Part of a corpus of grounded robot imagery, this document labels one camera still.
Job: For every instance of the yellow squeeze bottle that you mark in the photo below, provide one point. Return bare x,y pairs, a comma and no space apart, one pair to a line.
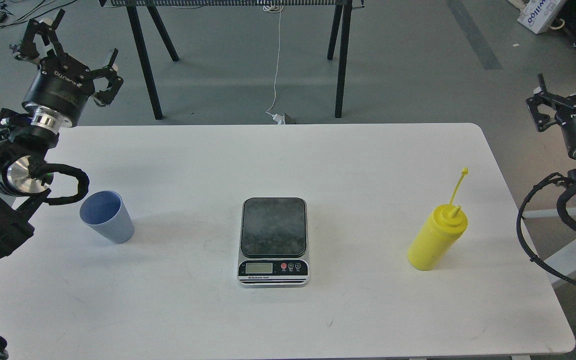
441,229

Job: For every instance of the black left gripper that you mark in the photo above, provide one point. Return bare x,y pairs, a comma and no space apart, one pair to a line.
57,85

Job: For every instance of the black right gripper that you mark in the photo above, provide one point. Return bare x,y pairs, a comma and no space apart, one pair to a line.
548,109

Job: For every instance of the digital kitchen scale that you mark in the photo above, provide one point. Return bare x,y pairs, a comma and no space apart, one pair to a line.
273,244

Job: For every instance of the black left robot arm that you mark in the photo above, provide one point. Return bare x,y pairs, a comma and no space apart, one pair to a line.
27,181

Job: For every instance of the white cardboard box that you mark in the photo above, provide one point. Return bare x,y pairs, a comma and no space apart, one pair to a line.
538,15

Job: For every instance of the white power adapter on floor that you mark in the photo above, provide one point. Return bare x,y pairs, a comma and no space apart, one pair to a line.
283,119

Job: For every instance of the blue plastic cup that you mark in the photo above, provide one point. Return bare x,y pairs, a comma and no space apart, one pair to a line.
106,213

